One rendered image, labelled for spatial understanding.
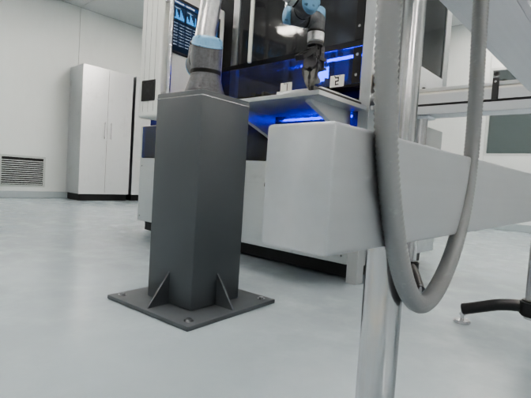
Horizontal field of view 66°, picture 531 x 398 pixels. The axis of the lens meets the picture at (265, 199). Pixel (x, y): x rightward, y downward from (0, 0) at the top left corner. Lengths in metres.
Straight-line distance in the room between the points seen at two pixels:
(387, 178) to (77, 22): 7.13
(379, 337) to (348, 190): 0.24
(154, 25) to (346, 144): 2.21
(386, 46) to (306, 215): 0.17
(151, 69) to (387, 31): 2.13
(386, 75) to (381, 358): 0.34
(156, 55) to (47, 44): 4.78
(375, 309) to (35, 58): 6.75
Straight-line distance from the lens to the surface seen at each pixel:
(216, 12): 1.84
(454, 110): 2.04
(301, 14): 1.86
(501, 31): 1.07
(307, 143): 0.38
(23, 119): 6.88
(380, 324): 0.56
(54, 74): 7.11
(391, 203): 0.43
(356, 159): 0.39
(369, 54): 2.16
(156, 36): 2.50
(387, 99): 0.41
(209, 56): 1.61
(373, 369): 0.58
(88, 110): 6.72
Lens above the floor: 0.50
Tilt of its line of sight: 3 degrees down
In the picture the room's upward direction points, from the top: 4 degrees clockwise
